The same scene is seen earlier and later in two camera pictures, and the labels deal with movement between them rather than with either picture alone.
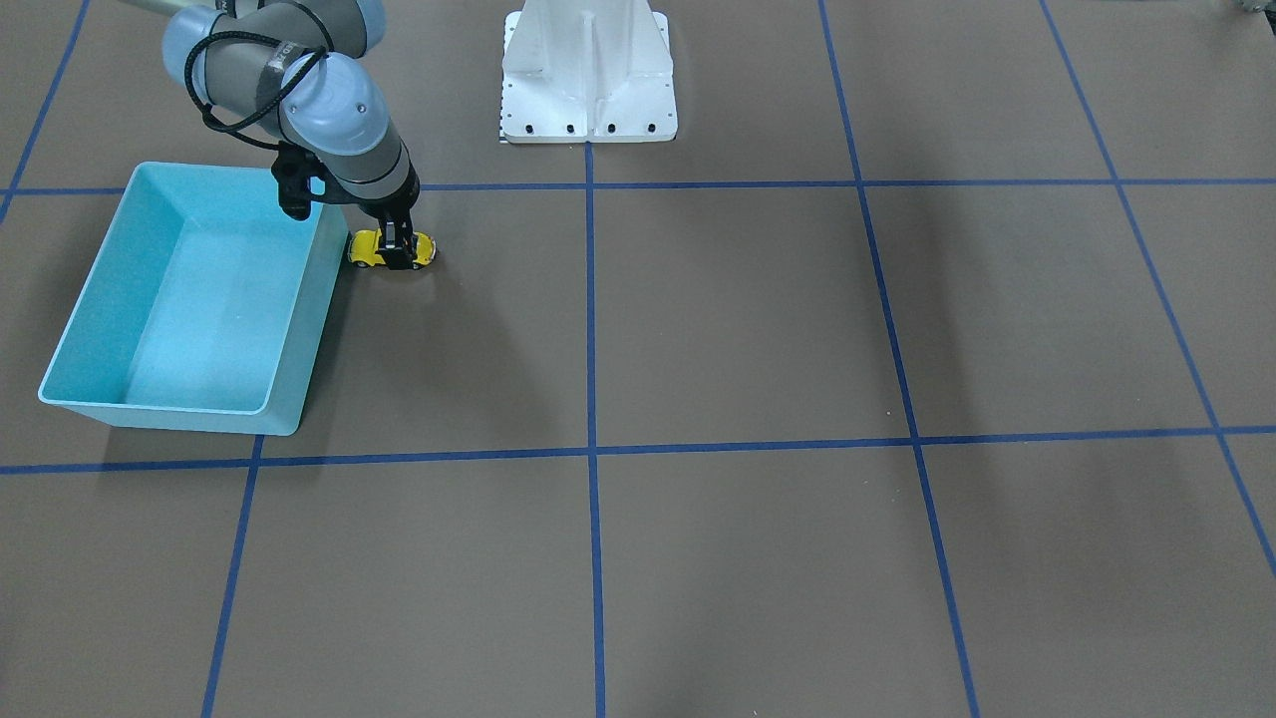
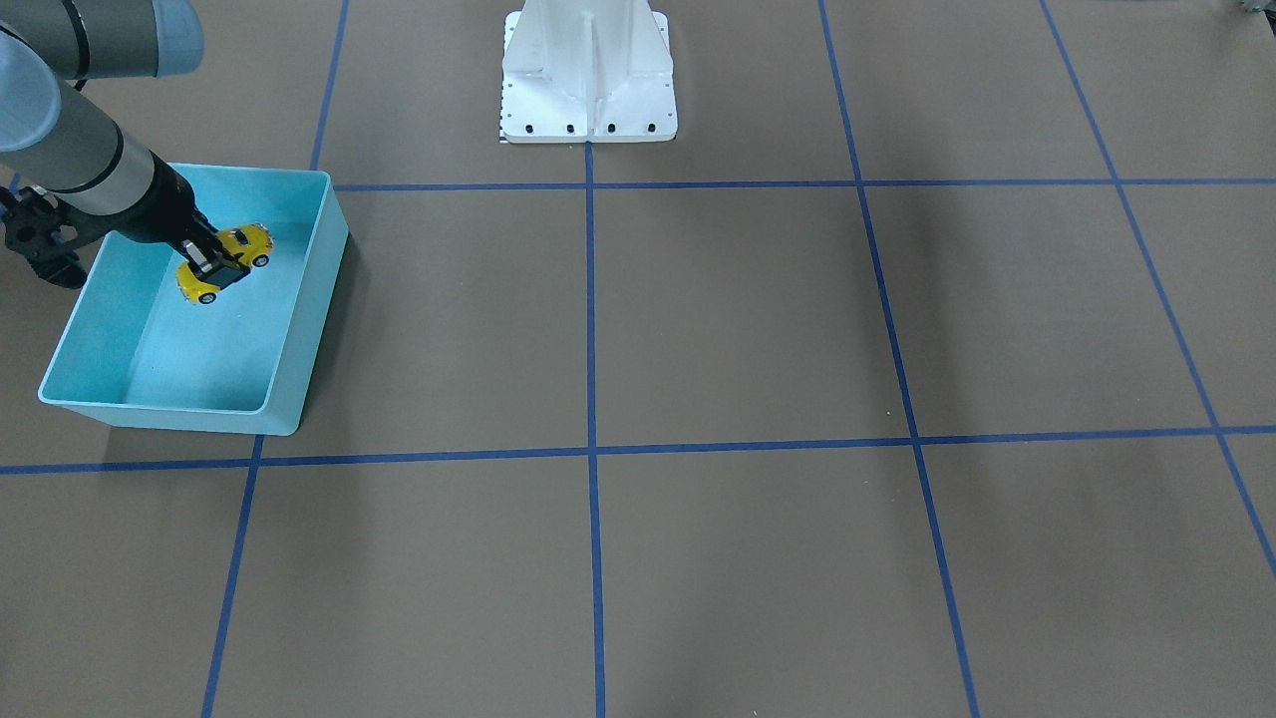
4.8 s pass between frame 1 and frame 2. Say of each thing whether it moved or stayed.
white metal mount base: stayed
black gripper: moved
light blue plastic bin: stayed
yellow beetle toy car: moved
